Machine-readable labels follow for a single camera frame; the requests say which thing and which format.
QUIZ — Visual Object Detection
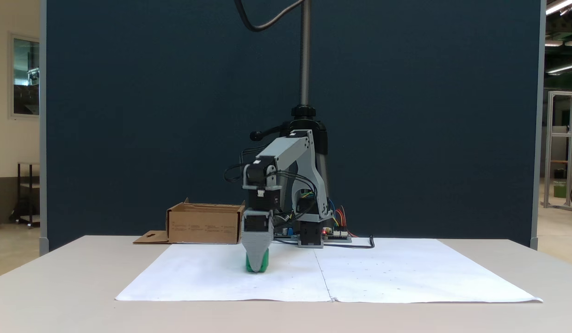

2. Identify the framed wall window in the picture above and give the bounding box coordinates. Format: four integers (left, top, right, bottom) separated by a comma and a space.
8, 32, 40, 119

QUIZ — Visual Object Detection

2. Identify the black pole clamp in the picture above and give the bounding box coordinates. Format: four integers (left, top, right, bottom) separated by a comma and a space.
249, 105, 329, 155

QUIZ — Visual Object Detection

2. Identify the black servo cable bundle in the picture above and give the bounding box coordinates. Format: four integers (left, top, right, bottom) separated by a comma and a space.
223, 145, 269, 184

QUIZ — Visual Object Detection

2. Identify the black looped servo cable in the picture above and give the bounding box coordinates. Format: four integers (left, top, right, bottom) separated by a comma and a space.
266, 170, 320, 223

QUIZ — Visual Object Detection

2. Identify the white paper sheet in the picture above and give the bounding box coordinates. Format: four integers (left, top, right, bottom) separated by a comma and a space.
115, 243, 333, 302
314, 238, 544, 304

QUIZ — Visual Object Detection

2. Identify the circuit board with coloured wires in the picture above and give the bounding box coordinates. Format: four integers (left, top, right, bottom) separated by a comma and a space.
323, 227, 353, 243

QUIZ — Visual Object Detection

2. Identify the brown cardboard box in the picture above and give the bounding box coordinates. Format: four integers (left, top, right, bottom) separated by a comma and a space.
133, 197, 246, 245

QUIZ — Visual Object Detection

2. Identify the green die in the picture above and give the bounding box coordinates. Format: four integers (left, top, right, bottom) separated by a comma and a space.
245, 247, 271, 274

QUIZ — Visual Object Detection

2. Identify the grey ribbed wide gripper finger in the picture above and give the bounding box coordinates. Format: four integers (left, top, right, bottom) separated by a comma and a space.
240, 230, 274, 273

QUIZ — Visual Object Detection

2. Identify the aluminium profile frame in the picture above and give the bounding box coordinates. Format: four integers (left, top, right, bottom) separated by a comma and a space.
543, 91, 572, 211

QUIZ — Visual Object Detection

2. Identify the dark shelf cart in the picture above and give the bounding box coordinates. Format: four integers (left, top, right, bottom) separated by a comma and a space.
10, 161, 41, 228

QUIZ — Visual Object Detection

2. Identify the metal camera pole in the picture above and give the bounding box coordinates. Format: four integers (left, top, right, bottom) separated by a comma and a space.
298, 0, 312, 108

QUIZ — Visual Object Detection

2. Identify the orange wire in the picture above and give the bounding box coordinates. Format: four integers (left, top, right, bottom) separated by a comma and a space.
335, 207, 357, 237

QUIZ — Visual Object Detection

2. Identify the black power cable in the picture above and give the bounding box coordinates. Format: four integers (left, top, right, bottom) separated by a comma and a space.
323, 235, 375, 250

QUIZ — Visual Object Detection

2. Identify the dark blue partition panel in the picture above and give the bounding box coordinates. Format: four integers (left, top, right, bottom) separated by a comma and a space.
40, 0, 547, 253

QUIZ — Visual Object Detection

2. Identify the grey camera cable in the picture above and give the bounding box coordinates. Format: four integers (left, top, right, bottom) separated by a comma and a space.
234, 0, 306, 33

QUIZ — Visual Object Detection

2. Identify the blue circuit board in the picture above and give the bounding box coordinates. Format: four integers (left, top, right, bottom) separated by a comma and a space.
272, 226, 300, 241

